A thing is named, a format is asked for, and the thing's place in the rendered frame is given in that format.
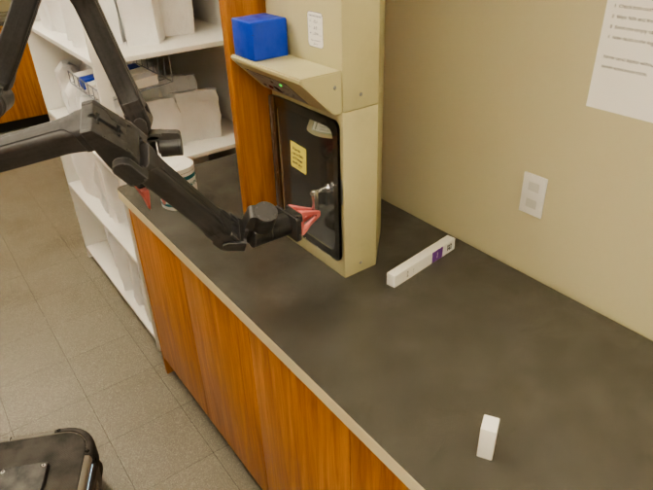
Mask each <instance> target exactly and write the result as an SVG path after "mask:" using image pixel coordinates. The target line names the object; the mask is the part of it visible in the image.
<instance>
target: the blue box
mask: <svg viewBox="0 0 653 490"><path fill-rule="evenodd" d="M231 22H232V31H233V41H234V49H235V54H236V55H239V56H242V57H244V58H247V59H250V60H252V61H260V60H265V59H269V58H274V57H279V56H284V55H288V54H289V52H288V35H287V30H288V29H287V20H286V18H285V17H279V16H274V15H270V14H267V13H262V14H256V15H249V16H243V17H233V18H232V19H231Z"/></svg>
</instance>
